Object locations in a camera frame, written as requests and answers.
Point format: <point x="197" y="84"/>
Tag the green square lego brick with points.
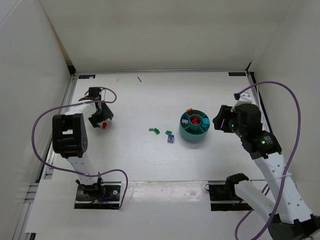
<point x="194" y="132"/>

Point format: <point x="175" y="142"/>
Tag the red round printed lego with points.
<point x="195" y="120"/>

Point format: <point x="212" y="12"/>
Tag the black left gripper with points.
<point x="100" y="117"/>

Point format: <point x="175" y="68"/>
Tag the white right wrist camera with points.
<point x="241" y="98"/>

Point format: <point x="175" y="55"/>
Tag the blue left corner label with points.
<point x="87" y="76"/>

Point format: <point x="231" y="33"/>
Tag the teal round divided container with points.
<point x="194" y="125"/>

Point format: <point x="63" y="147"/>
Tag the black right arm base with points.
<point x="222" y="196"/>

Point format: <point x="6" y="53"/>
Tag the large teal lego brick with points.
<point x="205" y="126"/>

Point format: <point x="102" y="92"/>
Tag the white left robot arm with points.
<point x="69" y="135"/>

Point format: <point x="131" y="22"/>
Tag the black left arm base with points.
<point x="105" y="198"/>

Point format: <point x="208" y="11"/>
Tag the small teal lego brick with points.
<point x="206" y="121"/>

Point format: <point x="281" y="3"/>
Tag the blue right corner label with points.
<point x="237" y="74"/>

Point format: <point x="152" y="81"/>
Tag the blue corner label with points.
<point x="237" y="74"/>
<point x="87" y="76"/>

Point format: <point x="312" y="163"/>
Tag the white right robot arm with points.
<point x="287" y="217"/>

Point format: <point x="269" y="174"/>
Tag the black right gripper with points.
<point x="220" y="120"/>

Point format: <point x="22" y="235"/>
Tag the green two-stud lego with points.
<point x="156" y="131"/>

